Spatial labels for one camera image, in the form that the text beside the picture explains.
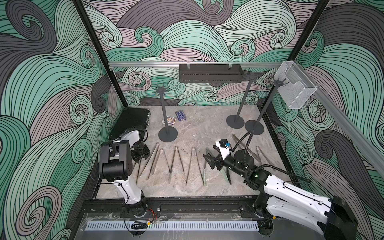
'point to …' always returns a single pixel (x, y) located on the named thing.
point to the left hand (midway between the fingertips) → (142, 157)
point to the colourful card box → (171, 120)
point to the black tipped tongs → (228, 175)
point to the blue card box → (180, 115)
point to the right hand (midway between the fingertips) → (207, 152)
